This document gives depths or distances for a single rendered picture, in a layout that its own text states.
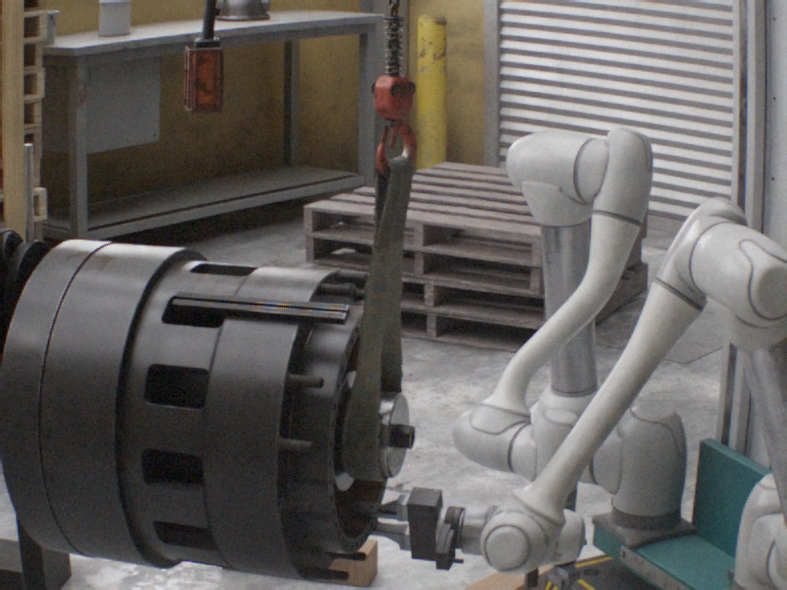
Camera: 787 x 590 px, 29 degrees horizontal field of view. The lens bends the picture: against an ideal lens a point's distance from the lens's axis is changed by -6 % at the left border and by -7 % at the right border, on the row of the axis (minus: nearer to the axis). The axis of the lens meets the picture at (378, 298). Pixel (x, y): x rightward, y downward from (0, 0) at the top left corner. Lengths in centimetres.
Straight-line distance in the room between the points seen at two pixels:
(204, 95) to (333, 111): 679
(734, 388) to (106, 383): 135
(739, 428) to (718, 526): 21
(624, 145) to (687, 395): 269
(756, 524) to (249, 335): 102
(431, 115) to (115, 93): 225
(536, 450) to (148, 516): 84
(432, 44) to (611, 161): 577
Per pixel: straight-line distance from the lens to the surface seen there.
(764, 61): 308
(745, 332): 246
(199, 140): 848
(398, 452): 259
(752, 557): 288
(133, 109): 732
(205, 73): 242
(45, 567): 391
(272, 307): 244
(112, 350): 247
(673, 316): 259
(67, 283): 257
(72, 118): 704
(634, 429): 322
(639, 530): 327
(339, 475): 257
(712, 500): 326
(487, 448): 307
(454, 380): 571
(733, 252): 243
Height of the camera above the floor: 171
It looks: 15 degrees down
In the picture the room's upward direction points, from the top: straight up
